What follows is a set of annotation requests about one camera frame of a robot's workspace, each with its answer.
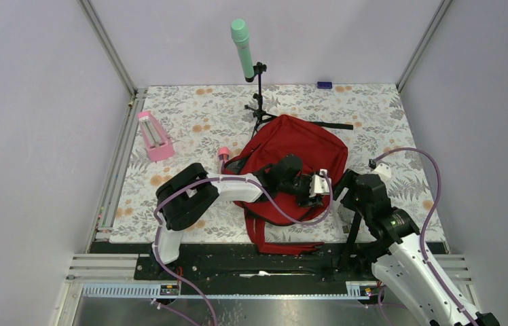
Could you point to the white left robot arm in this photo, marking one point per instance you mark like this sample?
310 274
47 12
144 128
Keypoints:
184 199

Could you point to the clear plastic pouch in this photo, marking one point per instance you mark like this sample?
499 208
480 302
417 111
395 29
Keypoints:
343 219

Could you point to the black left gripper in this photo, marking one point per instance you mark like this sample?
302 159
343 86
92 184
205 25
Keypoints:
306 200

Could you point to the small blue block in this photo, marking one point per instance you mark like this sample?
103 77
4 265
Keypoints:
324 85

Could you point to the pink metronome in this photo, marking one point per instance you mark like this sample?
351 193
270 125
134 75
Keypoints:
158 143

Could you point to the black mini tripod stand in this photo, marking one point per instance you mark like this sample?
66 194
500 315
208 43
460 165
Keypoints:
261 116

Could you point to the mint green microphone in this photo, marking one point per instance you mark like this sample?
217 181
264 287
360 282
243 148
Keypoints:
240 36

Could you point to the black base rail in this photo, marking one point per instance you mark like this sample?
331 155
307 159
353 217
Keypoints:
238 269

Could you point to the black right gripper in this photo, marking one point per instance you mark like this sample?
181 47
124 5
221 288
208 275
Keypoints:
348 180

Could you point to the pink capped marker set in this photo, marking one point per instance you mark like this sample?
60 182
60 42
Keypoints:
223 155

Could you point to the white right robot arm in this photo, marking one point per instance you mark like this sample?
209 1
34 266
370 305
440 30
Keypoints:
410 270

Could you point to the red student backpack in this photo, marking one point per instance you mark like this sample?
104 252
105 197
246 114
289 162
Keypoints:
284 155

